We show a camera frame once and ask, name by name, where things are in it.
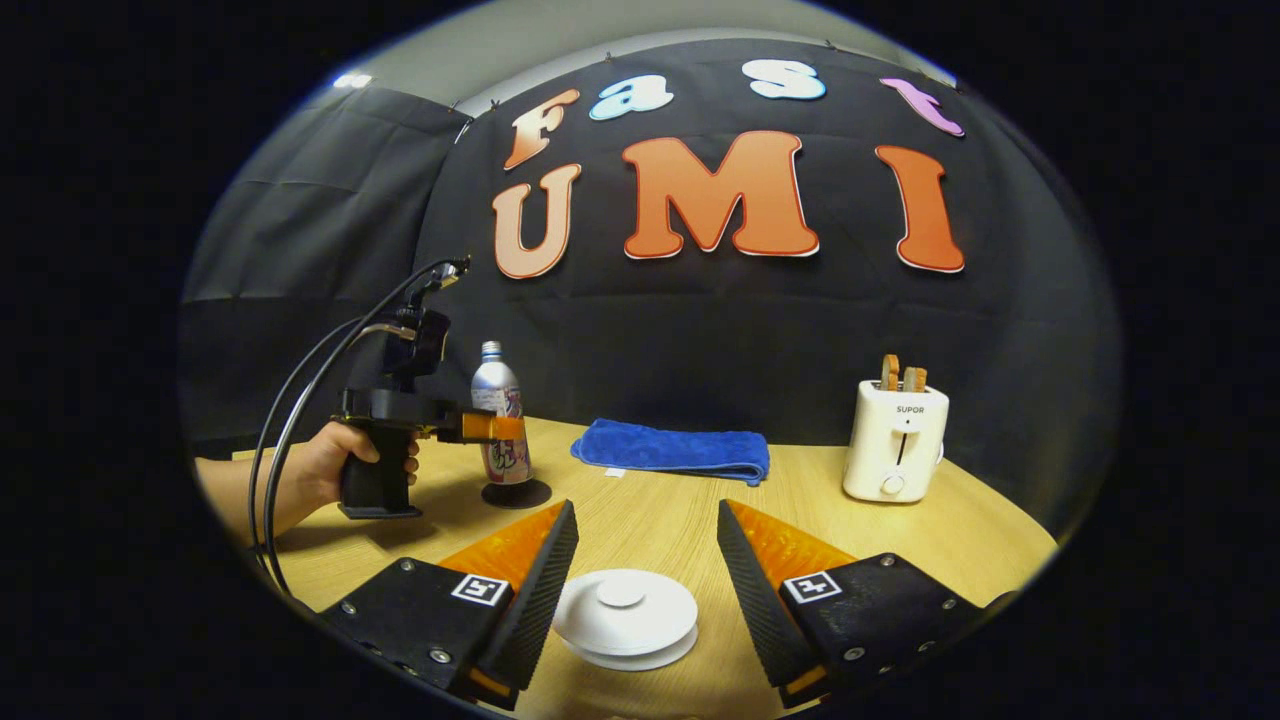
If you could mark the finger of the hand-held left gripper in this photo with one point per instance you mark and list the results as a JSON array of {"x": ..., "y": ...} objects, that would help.
[{"x": 492, "y": 427}]

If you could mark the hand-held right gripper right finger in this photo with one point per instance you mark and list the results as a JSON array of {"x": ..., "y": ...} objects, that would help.
[{"x": 760, "y": 610}]

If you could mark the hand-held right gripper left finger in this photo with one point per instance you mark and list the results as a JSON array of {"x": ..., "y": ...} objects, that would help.
[{"x": 540, "y": 600}]

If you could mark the silver water bottle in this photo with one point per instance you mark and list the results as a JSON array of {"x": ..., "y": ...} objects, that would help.
[{"x": 497, "y": 400}]

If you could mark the dark round coaster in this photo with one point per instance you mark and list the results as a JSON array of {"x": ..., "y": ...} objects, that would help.
[{"x": 520, "y": 496}]

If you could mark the white teacup lid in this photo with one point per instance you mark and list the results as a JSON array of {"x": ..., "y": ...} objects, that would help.
[{"x": 625, "y": 605}]

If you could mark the white saucer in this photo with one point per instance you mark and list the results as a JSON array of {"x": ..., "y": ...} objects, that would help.
[{"x": 650, "y": 662}]

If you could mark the blue towel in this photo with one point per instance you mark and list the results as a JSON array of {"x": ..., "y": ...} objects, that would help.
[{"x": 670, "y": 450}]

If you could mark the white toaster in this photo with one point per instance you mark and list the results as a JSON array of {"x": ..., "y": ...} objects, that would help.
[{"x": 893, "y": 445}]

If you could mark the toast slice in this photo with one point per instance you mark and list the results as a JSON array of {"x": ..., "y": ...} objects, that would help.
[
  {"x": 889, "y": 372},
  {"x": 914, "y": 380}
]

